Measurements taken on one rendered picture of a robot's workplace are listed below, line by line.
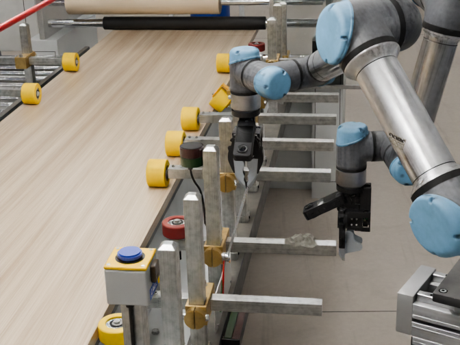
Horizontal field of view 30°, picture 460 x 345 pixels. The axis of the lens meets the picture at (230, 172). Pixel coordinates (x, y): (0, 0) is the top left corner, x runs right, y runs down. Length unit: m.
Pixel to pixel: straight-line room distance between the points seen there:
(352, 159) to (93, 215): 0.72
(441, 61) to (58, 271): 0.99
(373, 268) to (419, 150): 2.41
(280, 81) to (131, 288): 0.78
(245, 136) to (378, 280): 1.86
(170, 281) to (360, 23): 0.61
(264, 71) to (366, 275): 2.02
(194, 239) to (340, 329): 1.65
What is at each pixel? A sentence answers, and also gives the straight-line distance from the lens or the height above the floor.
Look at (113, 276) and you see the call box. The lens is 1.38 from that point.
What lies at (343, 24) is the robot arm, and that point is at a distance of 1.63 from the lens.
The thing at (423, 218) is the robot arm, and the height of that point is 1.21.
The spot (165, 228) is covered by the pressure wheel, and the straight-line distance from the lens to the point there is 2.23.
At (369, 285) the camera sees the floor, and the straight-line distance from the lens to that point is 3.80.
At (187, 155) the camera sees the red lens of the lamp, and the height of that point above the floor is 1.12.
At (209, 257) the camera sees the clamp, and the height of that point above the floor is 0.85.
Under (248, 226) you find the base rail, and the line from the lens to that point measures 2.69.
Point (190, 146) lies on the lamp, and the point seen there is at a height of 1.13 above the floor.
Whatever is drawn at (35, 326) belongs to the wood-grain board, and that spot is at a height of 0.90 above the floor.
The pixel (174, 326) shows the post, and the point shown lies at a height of 0.94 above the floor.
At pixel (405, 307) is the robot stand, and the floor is 0.97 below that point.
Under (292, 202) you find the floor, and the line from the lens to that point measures 4.58.
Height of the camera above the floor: 1.85
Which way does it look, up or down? 22 degrees down
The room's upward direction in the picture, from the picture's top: 2 degrees counter-clockwise
